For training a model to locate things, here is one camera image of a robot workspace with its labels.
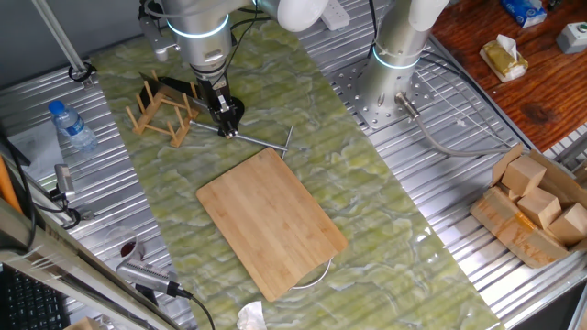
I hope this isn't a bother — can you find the silver ribbed camera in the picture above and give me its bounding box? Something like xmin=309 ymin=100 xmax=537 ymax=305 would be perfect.
xmin=115 ymin=258 xmax=181 ymax=298

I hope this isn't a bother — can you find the white power strip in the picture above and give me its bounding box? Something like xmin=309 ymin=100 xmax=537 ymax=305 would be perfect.
xmin=319 ymin=0 xmax=352 ymax=32

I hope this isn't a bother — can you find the plastic water bottle blue cap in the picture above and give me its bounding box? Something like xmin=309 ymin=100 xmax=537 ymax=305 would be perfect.
xmin=48 ymin=99 xmax=100 ymax=154

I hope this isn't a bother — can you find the black camera cable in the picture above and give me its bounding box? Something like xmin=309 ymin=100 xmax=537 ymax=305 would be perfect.
xmin=176 ymin=287 xmax=216 ymax=330

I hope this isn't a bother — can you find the black keyboard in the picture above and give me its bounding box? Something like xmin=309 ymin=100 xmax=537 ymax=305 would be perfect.
xmin=0 ymin=265 xmax=72 ymax=330

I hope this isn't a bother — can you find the grey emergency button box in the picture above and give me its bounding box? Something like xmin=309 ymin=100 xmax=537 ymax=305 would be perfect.
xmin=554 ymin=21 xmax=587 ymax=57

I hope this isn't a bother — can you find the brown wooden table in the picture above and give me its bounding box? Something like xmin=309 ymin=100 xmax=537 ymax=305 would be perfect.
xmin=430 ymin=0 xmax=587 ymax=153

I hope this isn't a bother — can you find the glass cup with red liquid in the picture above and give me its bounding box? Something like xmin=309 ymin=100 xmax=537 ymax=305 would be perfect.
xmin=103 ymin=225 xmax=147 ymax=265

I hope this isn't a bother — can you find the thick black cable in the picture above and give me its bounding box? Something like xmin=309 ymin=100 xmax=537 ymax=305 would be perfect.
xmin=0 ymin=130 xmax=38 ymax=253

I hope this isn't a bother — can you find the wooden dish rack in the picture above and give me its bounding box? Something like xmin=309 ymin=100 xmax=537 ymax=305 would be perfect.
xmin=125 ymin=68 xmax=202 ymax=149

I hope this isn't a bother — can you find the green marble pattern mat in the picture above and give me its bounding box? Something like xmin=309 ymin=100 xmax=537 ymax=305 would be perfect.
xmin=89 ymin=0 xmax=505 ymax=330

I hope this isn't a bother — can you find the yellow tissue pack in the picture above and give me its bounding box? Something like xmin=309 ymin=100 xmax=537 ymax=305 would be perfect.
xmin=479 ymin=34 xmax=530 ymax=84

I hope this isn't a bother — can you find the black C-clamp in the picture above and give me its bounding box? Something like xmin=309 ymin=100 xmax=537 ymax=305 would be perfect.
xmin=155 ymin=75 xmax=308 ymax=160

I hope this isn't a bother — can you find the brown cardboard box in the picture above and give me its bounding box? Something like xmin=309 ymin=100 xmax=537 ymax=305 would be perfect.
xmin=469 ymin=142 xmax=587 ymax=270

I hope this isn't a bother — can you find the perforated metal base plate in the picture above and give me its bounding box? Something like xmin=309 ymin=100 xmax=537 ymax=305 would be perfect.
xmin=327 ymin=59 xmax=435 ymax=132

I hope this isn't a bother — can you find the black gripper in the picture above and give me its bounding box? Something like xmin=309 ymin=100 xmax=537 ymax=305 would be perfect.
xmin=196 ymin=71 xmax=241 ymax=140

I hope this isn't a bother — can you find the pale wooden block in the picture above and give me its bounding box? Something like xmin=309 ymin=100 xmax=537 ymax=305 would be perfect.
xmin=500 ymin=154 xmax=548 ymax=198
xmin=547 ymin=202 xmax=587 ymax=248
xmin=516 ymin=186 xmax=563 ymax=230

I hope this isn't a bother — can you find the grey braided hose cable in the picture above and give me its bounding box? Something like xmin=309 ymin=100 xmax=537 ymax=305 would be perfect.
xmin=394 ymin=91 xmax=524 ymax=159

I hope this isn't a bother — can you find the small grey camera on mount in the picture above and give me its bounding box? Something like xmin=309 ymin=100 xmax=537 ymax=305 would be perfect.
xmin=48 ymin=163 xmax=93 ymax=230

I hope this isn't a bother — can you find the crumpled white tissue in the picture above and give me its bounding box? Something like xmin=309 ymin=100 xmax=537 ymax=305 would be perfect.
xmin=236 ymin=300 xmax=268 ymax=330

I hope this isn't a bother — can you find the black cable ring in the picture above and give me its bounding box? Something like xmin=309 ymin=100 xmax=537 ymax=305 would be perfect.
xmin=67 ymin=61 xmax=98 ymax=84

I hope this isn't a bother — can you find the blue tissue pack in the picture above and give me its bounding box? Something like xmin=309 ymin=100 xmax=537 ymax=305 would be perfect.
xmin=499 ymin=0 xmax=548 ymax=28

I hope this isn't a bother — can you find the grey metal frame beam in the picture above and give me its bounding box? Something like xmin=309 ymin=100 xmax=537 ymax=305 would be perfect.
xmin=0 ymin=196 xmax=184 ymax=330

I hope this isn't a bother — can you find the white paper sheet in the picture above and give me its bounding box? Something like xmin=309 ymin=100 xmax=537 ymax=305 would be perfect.
xmin=6 ymin=119 xmax=65 ymax=182

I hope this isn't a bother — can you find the orange pole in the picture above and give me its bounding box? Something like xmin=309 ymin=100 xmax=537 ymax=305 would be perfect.
xmin=0 ymin=155 xmax=23 ymax=215

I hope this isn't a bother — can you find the aluminium pole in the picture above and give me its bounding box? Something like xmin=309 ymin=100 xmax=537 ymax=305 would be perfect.
xmin=30 ymin=0 xmax=95 ymax=88

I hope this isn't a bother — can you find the bamboo cutting board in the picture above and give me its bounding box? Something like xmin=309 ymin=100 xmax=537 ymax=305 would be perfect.
xmin=195 ymin=146 xmax=349 ymax=303

